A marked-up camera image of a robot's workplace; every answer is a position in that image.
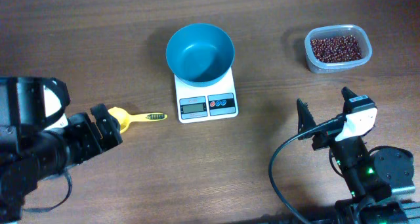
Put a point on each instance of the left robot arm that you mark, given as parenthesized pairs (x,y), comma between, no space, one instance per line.
(32,149)

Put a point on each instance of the teal plastic bowl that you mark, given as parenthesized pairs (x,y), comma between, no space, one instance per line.
(200,54)

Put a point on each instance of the clear plastic bean container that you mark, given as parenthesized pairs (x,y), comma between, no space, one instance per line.
(344,30)

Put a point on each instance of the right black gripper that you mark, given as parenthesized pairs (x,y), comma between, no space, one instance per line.
(325,140)

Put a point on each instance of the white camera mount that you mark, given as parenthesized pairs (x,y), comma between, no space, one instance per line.
(56,97)
(357,124)

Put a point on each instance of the white digital kitchen scale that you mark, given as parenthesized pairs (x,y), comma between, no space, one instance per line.
(200,104)

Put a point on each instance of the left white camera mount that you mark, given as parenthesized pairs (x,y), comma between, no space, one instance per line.
(56,97)

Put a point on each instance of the red beans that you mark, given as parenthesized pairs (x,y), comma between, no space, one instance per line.
(336,49)

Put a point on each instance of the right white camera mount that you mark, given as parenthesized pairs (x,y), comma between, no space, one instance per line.
(357,124)

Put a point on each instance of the yellow measuring scoop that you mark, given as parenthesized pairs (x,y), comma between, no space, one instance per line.
(125,119)

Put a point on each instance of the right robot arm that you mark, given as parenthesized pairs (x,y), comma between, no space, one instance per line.
(380,173)

